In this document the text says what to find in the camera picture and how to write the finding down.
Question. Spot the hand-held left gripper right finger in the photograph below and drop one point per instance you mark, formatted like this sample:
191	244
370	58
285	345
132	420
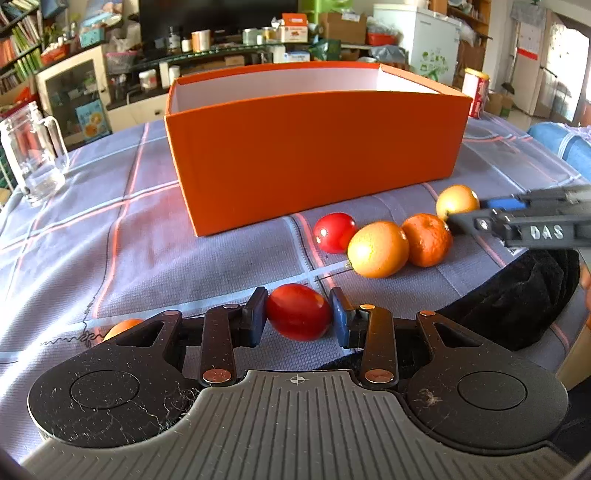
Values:
339	318

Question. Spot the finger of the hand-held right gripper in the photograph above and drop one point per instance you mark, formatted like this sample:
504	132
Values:
501	202
475	224

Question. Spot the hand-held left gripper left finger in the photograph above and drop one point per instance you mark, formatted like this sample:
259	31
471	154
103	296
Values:
256	318

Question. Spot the yellow apple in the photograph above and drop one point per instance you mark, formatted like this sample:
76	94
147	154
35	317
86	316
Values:
455	201

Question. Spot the large red tomato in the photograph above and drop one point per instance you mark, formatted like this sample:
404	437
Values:
299	312

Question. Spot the orange cardboard box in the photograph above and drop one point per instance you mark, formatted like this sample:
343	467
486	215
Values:
300	161

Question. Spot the person's right hand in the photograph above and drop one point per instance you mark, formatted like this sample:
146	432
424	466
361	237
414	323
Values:
587	290

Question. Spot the mandarin orange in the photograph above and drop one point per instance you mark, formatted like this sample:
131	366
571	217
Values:
427	240

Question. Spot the black fleece cloth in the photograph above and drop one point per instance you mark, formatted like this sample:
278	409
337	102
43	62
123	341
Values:
508	300

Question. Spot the large yellow orange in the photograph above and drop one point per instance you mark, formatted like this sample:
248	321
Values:
378	249

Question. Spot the blue cushion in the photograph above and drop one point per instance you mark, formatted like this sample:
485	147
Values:
563	143

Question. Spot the small red tomato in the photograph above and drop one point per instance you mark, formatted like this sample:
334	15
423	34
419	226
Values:
334	232

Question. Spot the red and yellow can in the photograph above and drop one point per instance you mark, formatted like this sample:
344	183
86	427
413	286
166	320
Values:
478	94

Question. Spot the small orange fruit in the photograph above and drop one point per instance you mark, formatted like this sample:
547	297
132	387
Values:
122	327

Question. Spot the grey plaid tablecloth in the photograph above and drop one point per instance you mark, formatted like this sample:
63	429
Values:
138	230

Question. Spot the white chest freezer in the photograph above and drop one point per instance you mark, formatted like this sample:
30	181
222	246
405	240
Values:
434	46

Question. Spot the green snack bag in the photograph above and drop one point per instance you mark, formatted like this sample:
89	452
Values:
325	48

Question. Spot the brown cardboard box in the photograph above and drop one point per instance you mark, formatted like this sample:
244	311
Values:
341	25

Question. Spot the cream television cabinet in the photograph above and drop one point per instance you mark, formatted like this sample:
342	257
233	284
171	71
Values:
138	106

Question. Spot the orange and white carton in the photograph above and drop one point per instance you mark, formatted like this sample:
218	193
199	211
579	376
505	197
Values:
294	27

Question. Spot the green stacked plastic bins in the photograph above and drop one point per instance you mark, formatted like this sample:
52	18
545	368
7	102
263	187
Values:
318	5

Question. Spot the white and orange canister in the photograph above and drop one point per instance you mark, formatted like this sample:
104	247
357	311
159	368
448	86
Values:
201	40

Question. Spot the pink plastic basket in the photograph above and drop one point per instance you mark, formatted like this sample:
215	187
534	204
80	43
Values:
121	60

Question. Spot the cream glass-door cabinet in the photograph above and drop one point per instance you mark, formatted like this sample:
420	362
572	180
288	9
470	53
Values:
74	87

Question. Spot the black television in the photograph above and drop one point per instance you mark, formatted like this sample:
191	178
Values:
217	18

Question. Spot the bookshelf with books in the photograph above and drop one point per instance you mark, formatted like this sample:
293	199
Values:
18	41

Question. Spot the wall calendar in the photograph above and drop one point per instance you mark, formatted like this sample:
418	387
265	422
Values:
528	37

